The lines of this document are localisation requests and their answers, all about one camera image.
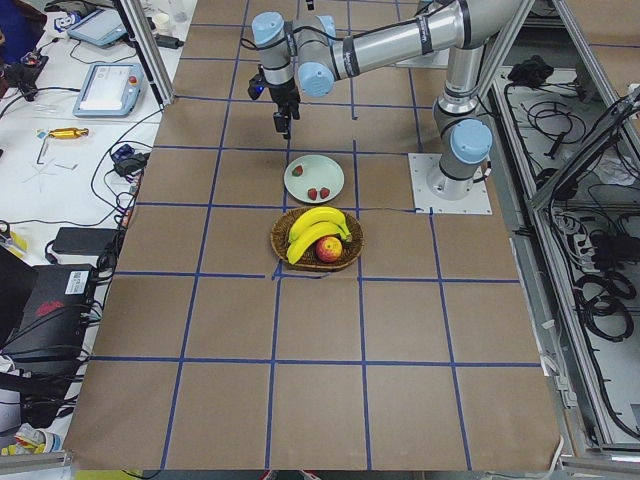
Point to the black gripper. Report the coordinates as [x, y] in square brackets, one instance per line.
[283, 93]

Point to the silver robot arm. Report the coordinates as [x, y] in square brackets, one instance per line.
[306, 57]

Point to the light green plate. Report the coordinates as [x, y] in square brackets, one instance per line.
[319, 171]

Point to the yellow banana bunch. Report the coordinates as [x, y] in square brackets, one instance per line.
[312, 225]

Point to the red yellow apple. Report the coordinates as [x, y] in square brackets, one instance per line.
[329, 249]

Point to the woven wicker basket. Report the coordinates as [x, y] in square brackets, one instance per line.
[309, 261]

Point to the blue teach pendant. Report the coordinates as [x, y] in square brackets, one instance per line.
[101, 28]

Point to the black power adapter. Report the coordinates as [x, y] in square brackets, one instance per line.
[82, 241]

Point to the black laptop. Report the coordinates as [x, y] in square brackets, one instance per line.
[45, 313]

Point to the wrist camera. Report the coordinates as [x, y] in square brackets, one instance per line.
[256, 86]

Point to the aluminium frame post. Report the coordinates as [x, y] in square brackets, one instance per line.
[140, 33]

